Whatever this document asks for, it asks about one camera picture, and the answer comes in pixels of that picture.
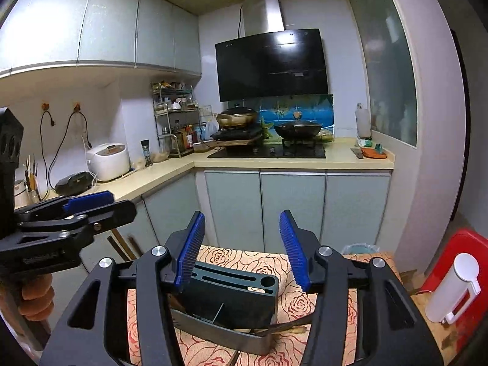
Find black countertop appliance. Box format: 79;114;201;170
54;171;96;196

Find grey base cabinets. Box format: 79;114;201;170
76;168;393;264

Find blue backsplash picture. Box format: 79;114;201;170
228;94;335;138

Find golden wok with lid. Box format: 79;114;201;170
216;104;260;128

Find black range hood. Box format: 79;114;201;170
215;28;331;103

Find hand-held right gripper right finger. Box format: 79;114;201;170
279;210;445;366

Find metal spice rack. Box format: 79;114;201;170
152;81;203;158

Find black glass gas hob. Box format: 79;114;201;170
207;144;327;160

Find clear plastic bottle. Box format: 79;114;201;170
200;119;218;142

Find red plastic stool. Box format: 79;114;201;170
419;228;488;351

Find beige kitchen countertop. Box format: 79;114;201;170
15;136;396;203

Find orange dish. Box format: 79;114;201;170
360;143;388;160

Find pepper grinder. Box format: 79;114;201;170
140;139;154;167

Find black induction cooker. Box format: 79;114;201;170
210;130;264;143

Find utensil jar with chopsticks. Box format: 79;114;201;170
23;154;41;203

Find wooden cutting board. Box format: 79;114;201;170
213;139;264;148

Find white rice cooker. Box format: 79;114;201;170
86;143;131;182

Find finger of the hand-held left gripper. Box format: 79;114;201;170
17;200;137;254
14;191;115;224

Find black wok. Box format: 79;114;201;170
273;120;325;140

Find rose pattern tablecloth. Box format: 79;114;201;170
126;245;405;366

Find black power cable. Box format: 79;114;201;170
53;103;92;184
40;103;56;193

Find dark green utensil holder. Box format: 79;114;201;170
170;261;280;356

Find white plastic jug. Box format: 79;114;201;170
424;253;482;325

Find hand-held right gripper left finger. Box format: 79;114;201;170
39;210;206;366

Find light brown chopstick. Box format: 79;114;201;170
107;234;132;262
267;323;309;335

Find paper towel roll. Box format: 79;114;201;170
355;103;373;139

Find grey upper cabinets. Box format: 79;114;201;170
0;0;203;79

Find trash bin with liner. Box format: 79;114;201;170
341;243;382;256

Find person's left hand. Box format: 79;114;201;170
19;274;56;323

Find steel hood chimney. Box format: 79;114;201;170
239;0;286;38

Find frosted glass window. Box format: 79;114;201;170
348;0;419;148

